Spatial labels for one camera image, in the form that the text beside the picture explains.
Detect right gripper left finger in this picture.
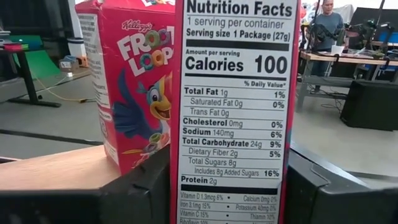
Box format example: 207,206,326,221
93,145,171,224

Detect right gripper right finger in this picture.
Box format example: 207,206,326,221
284,148,383,224

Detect red Froot Loops cereal box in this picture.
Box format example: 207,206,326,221
169,0,302,224
75,0,177,177

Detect black cabinet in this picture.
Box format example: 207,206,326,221
340,80,398,132

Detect wooden background table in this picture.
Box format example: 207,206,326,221
295,49,398,113

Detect small cardboard box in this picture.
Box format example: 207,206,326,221
58,55,90,73

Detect white cylindrical bin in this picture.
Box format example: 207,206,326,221
67,37,87,58

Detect green sheet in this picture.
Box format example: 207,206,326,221
9,34,62,78

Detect person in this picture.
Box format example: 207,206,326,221
306,0,346,93

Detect black-legged desk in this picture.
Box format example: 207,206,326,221
0,29,62,109

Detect black screen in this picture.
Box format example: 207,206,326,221
349,6,398,35

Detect black floor cables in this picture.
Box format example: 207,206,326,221
310,86,346,113

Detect wooden shelf black metal frame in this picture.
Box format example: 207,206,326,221
0,141,398,191

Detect yellow cable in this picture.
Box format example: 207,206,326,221
33,73,97,104

